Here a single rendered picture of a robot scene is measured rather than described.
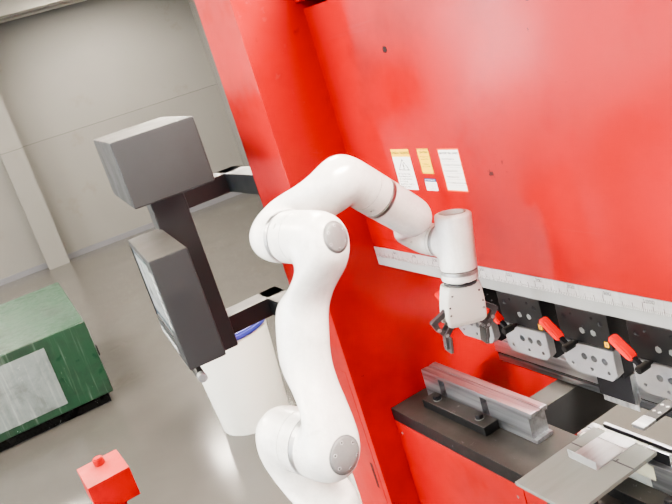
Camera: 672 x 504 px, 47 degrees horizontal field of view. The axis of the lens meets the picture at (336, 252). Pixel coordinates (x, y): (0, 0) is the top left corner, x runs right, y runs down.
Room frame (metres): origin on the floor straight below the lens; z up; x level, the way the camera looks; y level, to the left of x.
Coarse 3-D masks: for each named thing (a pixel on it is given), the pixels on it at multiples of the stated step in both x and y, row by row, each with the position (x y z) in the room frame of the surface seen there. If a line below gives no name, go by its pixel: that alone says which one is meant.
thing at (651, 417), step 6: (666, 402) 1.62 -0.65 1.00; (654, 408) 1.61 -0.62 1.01; (660, 408) 1.60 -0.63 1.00; (666, 408) 1.59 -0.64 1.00; (648, 414) 1.59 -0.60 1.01; (654, 414) 1.58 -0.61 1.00; (660, 414) 1.58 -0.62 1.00; (666, 414) 1.58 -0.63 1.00; (636, 420) 1.58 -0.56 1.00; (642, 420) 1.58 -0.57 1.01; (648, 420) 1.57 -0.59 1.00; (654, 420) 1.56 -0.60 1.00; (636, 426) 1.56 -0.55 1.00; (642, 426) 1.55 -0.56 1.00; (648, 426) 1.55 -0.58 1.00
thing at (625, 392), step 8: (632, 376) 1.50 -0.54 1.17; (600, 384) 1.58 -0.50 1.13; (608, 384) 1.56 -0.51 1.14; (616, 384) 1.53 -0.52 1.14; (624, 384) 1.51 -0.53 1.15; (632, 384) 1.50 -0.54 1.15; (600, 392) 1.58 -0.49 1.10; (608, 392) 1.56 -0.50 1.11; (616, 392) 1.54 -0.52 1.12; (624, 392) 1.52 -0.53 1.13; (632, 392) 1.50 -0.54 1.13; (608, 400) 1.58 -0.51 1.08; (616, 400) 1.56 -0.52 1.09; (624, 400) 1.52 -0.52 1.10; (632, 400) 1.50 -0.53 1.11; (640, 400) 1.50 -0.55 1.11; (632, 408) 1.52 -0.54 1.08
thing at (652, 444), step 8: (608, 424) 1.61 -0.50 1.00; (616, 432) 1.57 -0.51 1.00; (624, 432) 1.56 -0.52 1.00; (632, 432) 1.55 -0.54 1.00; (640, 440) 1.52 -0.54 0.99; (648, 440) 1.50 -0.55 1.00; (656, 448) 1.47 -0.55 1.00; (664, 448) 1.46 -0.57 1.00; (656, 456) 1.46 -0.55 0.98; (664, 456) 1.44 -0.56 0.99
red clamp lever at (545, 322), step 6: (546, 318) 1.61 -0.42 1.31; (540, 324) 1.61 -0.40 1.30; (546, 324) 1.60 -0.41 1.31; (552, 324) 1.60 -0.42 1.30; (546, 330) 1.60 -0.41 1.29; (552, 330) 1.59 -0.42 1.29; (558, 330) 1.58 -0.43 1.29; (552, 336) 1.59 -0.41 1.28; (558, 336) 1.57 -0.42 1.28; (564, 342) 1.56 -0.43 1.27; (570, 342) 1.56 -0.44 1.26; (576, 342) 1.57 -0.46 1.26; (564, 348) 1.55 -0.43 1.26; (570, 348) 1.55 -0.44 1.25
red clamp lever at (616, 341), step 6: (612, 336) 1.43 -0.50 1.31; (618, 336) 1.43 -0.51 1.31; (612, 342) 1.43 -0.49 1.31; (618, 342) 1.42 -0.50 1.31; (624, 342) 1.42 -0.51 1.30; (618, 348) 1.41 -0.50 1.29; (624, 348) 1.41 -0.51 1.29; (630, 348) 1.41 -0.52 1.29; (624, 354) 1.40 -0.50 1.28; (630, 354) 1.40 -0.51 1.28; (636, 354) 1.40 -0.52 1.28; (630, 360) 1.40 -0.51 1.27; (636, 360) 1.39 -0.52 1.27; (636, 366) 1.38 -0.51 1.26; (642, 366) 1.37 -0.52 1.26; (648, 366) 1.38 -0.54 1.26; (636, 372) 1.38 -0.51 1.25; (642, 372) 1.37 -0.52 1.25
